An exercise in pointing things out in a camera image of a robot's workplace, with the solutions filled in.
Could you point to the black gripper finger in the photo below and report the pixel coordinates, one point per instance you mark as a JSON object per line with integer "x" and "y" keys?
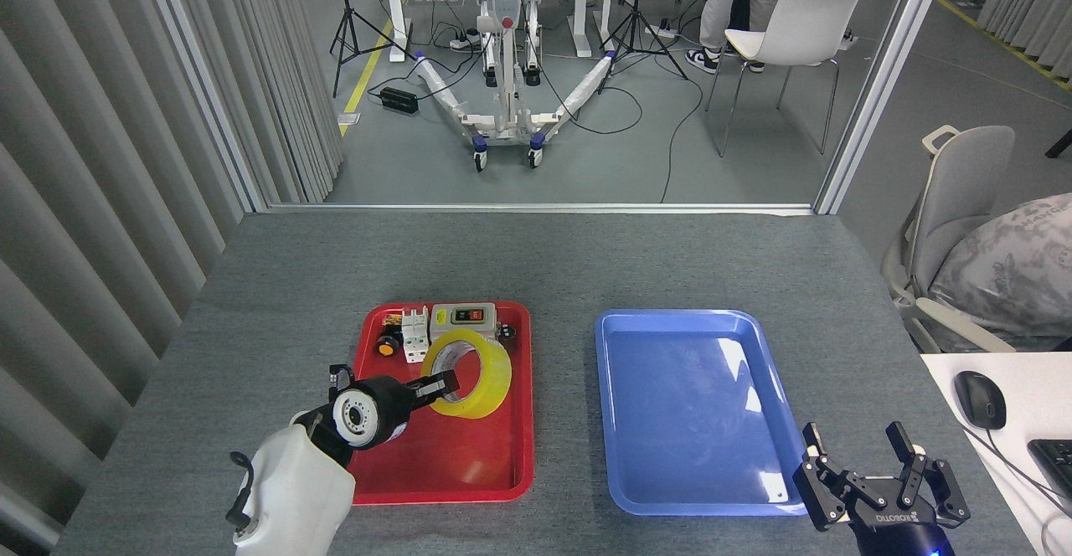
{"x": 425, "y": 394}
{"x": 450, "y": 380}
{"x": 825, "y": 489}
{"x": 938, "y": 489}

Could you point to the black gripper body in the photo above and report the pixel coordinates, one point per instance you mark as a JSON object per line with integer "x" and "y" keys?
{"x": 900, "y": 531}
{"x": 394, "y": 409}

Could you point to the yellow tape roll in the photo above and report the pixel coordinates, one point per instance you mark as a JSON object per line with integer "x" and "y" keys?
{"x": 490, "y": 380}

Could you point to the white circuit breaker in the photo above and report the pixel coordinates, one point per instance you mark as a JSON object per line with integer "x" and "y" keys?
{"x": 416, "y": 338}

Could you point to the black yellow push button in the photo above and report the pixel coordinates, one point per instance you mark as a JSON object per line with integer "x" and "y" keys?
{"x": 388, "y": 347}

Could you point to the red plastic tray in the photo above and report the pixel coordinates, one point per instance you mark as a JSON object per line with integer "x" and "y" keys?
{"x": 452, "y": 455}

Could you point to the small orange electrical part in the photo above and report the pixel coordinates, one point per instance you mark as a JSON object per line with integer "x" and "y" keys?
{"x": 390, "y": 320}

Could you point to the black computer mouse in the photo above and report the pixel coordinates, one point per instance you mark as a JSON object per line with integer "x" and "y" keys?
{"x": 980, "y": 401}

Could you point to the black keyboard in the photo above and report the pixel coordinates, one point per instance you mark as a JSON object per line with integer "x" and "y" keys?
{"x": 1057, "y": 464}

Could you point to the white desk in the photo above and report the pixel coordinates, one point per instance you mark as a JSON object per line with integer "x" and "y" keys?
{"x": 1038, "y": 397}

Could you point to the blue plastic tray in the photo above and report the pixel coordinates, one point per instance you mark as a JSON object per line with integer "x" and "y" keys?
{"x": 687, "y": 422}

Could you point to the grey patterned cushion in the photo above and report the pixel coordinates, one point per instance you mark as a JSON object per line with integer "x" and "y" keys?
{"x": 1013, "y": 271}

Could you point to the black power adapter box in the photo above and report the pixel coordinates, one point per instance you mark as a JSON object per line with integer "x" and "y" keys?
{"x": 399, "y": 100}

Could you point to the grey office chair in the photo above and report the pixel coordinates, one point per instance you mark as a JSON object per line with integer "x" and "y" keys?
{"x": 959, "y": 196}

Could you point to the white stand on wheels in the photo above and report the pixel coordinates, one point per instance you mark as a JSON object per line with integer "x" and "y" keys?
{"x": 507, "y": 79}

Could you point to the grey pleated curtain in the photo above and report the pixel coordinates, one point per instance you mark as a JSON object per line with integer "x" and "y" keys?
{"x": 100, "y": 162}
{"x": 1034, "y": 3}

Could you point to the white plastic chair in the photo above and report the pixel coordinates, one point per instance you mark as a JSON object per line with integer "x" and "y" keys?
{"x": 804, "y": 28}

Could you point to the grey push button switch box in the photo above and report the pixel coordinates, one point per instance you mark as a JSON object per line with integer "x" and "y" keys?
{"x": 461, "y": 317}

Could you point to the black round knob switch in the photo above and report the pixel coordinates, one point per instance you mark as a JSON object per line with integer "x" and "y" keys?
{"x": 508, "y": 332}

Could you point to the silver frame rail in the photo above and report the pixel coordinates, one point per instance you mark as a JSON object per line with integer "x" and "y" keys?
{"x": 544, "y": 207}

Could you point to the silver frame post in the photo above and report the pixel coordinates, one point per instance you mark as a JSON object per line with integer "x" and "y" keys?
{"x": 879, "y": 87}

